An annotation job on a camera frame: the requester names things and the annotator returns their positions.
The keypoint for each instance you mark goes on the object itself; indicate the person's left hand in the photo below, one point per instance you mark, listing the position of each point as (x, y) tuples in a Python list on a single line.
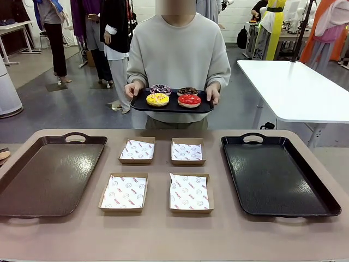
[(214, 94)]

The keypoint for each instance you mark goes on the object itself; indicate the person's right hand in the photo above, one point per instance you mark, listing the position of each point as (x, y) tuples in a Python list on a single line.
[(131, 90)]

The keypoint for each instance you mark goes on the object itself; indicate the yellow sprinkled donut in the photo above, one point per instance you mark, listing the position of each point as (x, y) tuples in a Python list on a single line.
[(152, 100)]

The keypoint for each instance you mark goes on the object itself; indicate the purple sprinkled donut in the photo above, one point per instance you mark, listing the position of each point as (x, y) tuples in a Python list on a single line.
[(156, 88)]

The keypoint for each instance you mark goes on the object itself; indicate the red glazed donut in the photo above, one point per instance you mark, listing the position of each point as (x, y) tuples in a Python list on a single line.
[(184, 100)]

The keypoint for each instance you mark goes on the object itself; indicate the chocolate nut donut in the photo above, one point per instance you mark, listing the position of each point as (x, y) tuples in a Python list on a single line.
[(182, 90)]

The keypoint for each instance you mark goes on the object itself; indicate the small black serving tray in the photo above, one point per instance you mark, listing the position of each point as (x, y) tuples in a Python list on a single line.
[(171, 108)]

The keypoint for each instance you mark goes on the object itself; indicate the kraft paper box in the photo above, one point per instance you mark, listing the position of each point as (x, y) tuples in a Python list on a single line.
[(122, 210), (188, 163), (136, 161), (191, 211)]

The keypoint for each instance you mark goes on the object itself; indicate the person's right forearm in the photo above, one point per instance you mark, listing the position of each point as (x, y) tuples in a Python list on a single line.
[(136, 77)]

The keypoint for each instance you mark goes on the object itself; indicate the person's left forearm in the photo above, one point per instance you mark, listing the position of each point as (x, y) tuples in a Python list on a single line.
[(218, 79)]

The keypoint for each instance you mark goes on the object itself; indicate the white table leg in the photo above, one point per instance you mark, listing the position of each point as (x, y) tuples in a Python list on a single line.
[(316, 136), (259, 114)]

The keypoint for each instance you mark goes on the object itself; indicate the cardboard box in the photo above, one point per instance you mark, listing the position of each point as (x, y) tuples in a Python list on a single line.
[(91, 58)]

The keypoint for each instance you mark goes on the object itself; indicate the person in beige sweater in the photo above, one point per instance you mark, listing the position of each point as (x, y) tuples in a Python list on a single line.
[(177, 49)]

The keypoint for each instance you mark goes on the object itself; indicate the black caster foot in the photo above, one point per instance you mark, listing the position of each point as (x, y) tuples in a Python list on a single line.
[(267, 125)]

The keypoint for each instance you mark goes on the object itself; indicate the black backpack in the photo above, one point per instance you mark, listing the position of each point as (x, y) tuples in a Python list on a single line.
[(242, 38)]

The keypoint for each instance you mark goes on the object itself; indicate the grey hanging garment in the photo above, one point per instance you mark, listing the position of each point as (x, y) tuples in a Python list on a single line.
[(210, 11)]

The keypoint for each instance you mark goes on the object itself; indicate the white table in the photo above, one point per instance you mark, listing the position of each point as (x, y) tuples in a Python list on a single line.
[(300, 90)]

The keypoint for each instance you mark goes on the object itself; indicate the mannequin in yellow dress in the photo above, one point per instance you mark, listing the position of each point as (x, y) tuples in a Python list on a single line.
[(272, 27)]

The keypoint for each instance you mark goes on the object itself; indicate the bystander in black trousers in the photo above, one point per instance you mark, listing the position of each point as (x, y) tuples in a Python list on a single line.
[(54, 41)]

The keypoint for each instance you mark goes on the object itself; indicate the background person in black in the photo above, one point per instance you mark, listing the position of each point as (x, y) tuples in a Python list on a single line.
[(259, 8)]

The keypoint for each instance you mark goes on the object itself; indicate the black pole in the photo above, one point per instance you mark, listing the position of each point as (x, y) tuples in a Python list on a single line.
[(300, 32)]

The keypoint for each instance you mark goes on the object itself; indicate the white cylindrical stand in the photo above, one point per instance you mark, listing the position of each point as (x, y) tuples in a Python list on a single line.
[(8, 92)]

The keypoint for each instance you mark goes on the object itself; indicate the figure in pink orange robes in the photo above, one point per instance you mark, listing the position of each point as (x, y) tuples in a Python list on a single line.
[(327, 32)]

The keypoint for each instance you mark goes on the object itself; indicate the white desk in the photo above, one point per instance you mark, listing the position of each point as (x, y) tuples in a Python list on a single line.
[(16, 26)]

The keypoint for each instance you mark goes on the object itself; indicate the tan rounded object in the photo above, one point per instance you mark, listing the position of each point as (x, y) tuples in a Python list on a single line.
[(4, 155)]

